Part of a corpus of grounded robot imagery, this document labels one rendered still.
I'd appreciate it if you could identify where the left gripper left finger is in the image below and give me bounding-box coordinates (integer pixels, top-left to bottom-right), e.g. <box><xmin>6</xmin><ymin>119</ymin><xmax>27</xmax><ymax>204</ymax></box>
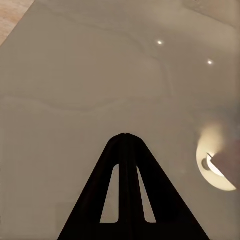
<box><xmin>58</xmin><ymin>133</ymin><xmax>133</xmax><ymax>240</ymax></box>

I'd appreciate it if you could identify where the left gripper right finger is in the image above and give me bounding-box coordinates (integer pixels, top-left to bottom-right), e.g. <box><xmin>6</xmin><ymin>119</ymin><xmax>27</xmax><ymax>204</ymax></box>
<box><xmin>125</xmin><ymin>133</ymin><xmax>210</xmax><ymax>240</ymax></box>

